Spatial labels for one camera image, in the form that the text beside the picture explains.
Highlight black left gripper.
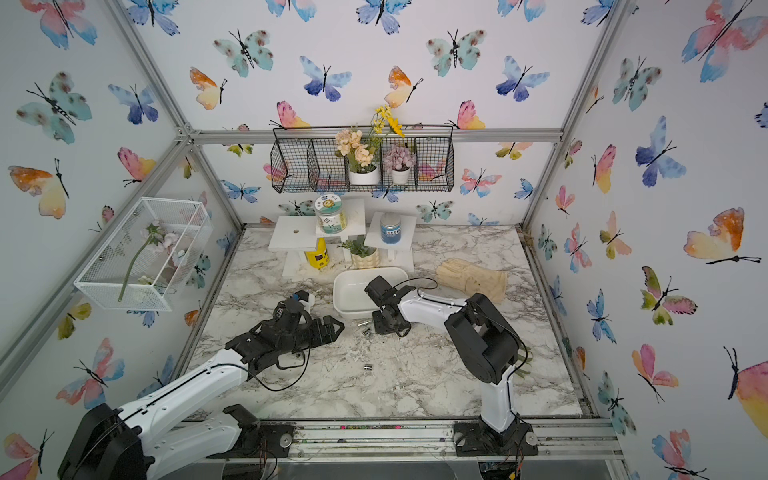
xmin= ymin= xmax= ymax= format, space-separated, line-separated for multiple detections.
xmin=278 ymin=315 xmax=346 ymax=356

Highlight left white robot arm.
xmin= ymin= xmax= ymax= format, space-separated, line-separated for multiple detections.
xmin=57 ymin=292 xmax=345 ymax=479

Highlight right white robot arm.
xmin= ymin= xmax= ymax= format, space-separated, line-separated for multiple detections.
xmin=365 ymin=276 xmax=529 ymax=434

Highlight white plastic storage box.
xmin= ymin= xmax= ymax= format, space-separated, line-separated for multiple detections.
xmin=333 ymin=267 xmax=408 ymax=320

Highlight small potted green plant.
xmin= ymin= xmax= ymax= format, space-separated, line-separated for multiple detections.
xmin=342 ymin=236 xmax=380 ymax=269

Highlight white tiered display stand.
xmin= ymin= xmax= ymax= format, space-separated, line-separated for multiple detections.
xmin=268 ymin=199 xmax=417 ymax=278

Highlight blue can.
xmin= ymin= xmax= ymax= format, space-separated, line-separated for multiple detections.
xmin=380 ymin=212 xmax=402 ymax=245

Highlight beige work glove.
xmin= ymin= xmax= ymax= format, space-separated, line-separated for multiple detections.
xmin=436 ymin=258 xmax=508 ymax=303

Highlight green lidded white jar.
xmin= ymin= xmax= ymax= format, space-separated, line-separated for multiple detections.
xmin=314 ymin=193 xmax=347 ymax=235

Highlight peach flowers in white pot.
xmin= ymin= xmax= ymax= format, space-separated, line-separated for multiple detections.
xmin=335 ymin=129 xmax=382 ymax=186

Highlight purple flowers in white pot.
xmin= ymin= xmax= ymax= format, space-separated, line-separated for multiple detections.
xmin=383 ymin=145 xmax=417 ymax=185

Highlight artificial pink flower stem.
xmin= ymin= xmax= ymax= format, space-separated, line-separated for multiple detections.
xmin=117 ymin=220 xmax=179 ymax=302

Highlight yellow artificial flower sprig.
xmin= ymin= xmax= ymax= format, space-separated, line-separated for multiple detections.
xmin=370 ymin=105 xmax=404 ymax=137

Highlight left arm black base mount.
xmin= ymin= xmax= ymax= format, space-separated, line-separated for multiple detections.
xmin=210 ymin=404 xmax=296 ymax=459

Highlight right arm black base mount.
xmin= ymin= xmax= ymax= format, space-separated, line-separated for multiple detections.
xmin=453 ymin=417 xmax=539 ymax=457

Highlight white mesh wall box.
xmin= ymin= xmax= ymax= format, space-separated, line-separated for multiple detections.
xmin=74 ymin=197 xmax=213 ymax=312

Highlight black wire wall basket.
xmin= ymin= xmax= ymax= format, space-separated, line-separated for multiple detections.
xmin=265 ymin=124 xmax=455 ymax=193

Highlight aluminium front rail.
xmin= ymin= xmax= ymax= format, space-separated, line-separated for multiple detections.
xmin=181 ymin=417 xmax=624 ymax=464

